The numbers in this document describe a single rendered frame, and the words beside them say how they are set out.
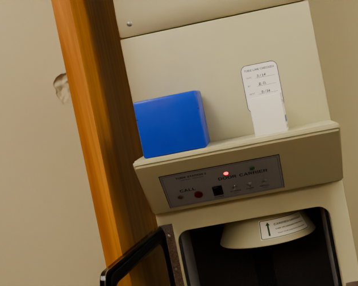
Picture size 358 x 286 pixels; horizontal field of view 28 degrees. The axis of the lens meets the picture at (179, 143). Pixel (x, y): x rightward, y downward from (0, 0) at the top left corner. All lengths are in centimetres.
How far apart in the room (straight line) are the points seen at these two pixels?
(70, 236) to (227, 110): 65
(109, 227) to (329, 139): 37
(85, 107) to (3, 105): 61
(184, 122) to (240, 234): 26
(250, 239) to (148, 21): 41
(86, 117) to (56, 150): 56
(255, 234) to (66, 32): 47
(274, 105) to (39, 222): 79
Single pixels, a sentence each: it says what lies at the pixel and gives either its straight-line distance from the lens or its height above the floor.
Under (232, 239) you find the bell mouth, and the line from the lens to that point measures 127.
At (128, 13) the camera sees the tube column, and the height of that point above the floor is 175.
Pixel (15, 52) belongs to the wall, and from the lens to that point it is 172.
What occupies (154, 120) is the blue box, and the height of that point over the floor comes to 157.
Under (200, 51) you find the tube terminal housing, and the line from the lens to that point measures 120.
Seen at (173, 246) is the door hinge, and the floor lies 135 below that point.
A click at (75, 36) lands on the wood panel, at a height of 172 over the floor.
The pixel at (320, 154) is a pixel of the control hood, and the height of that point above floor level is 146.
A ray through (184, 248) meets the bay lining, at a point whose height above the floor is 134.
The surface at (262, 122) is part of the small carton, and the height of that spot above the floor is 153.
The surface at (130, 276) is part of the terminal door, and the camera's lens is 102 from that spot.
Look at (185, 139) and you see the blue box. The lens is 110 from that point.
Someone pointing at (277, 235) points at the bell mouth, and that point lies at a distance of 124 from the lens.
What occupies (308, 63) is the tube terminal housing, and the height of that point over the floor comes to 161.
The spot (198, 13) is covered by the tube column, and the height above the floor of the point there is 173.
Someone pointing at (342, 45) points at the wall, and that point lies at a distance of 165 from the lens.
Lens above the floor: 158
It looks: 3 degrees down
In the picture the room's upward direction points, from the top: 11 degrees counter-clockwise
